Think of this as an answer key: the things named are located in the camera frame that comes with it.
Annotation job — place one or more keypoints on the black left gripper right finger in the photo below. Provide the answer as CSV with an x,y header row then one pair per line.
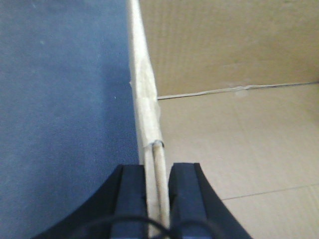
x,y
196,211

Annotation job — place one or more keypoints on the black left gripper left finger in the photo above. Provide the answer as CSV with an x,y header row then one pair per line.
x,y
123,193

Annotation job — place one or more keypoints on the brown cardboard carton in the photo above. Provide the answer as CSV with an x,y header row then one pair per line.
x,y
232,85

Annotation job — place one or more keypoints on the grey conveyor belt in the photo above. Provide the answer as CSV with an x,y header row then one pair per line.
x,y
66,107

